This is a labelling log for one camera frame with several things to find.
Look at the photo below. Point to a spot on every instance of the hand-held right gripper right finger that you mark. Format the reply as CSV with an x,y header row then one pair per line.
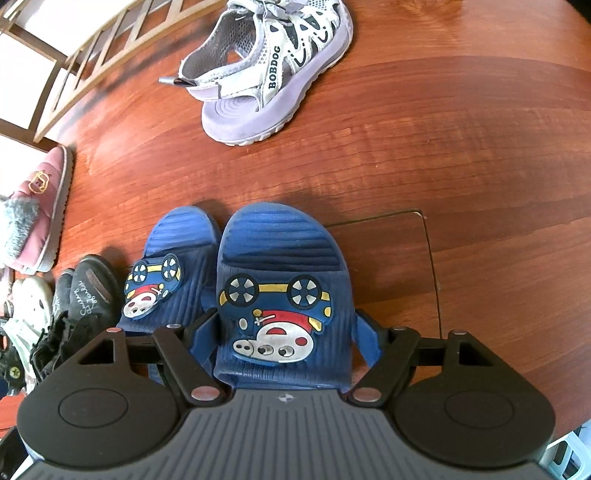
x,y
369,341

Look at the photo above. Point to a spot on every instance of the pink fur-lined boot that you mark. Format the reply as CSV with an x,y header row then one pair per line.
x,y
41,203

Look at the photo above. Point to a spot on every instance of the lilac white sandal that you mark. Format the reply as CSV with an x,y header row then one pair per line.
x,y
258,115

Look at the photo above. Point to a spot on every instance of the blue cartoon slipper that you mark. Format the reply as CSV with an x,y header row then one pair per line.
x,y
277,258
180,230

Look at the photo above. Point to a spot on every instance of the black lace-up shoe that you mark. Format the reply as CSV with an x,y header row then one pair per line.
x,y
92,286

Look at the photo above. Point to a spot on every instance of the wooden shoe rack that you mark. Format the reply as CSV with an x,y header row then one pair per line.
x,y
44,127

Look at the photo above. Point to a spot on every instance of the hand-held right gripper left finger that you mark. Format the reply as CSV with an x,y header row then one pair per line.
x,y
173,350

